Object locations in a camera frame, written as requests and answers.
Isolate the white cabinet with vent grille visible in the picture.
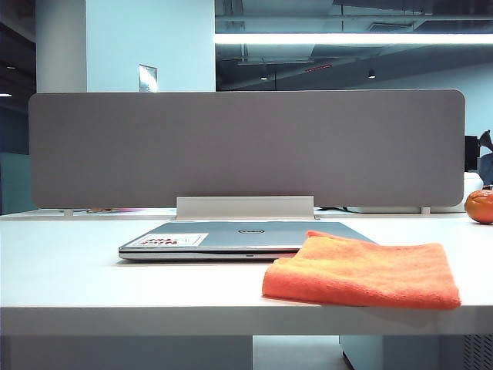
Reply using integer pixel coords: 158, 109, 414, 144
338, 334, 493, 370

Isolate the paper notice on pillar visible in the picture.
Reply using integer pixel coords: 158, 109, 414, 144
137, 63, 159, 93

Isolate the black computer monitor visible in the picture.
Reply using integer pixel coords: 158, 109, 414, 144
464, 135, 482, 173

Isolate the grey fabric desk divider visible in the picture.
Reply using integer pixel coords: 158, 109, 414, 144
29, 89, 467, 210

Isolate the white metal cable tray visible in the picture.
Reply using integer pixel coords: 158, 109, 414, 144
176, 195, 321, 221

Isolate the orange microfibre rag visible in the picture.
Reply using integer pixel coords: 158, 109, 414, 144
261, 230, 462, 311

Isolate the orange tangerine fruit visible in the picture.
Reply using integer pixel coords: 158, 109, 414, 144
464, 188, 493, 224

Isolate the red and white laptop sticker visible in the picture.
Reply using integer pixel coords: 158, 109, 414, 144
129, 232, 210, 247

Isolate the silver Dell laptop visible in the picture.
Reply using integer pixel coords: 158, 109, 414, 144
118, 220, 379, 263

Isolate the dark blue-grey seated figure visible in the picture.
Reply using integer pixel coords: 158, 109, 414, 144
477, 129, 493, 186

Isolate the long white ceiling light strip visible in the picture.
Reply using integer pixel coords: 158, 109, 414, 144
213, 32, 493, 45

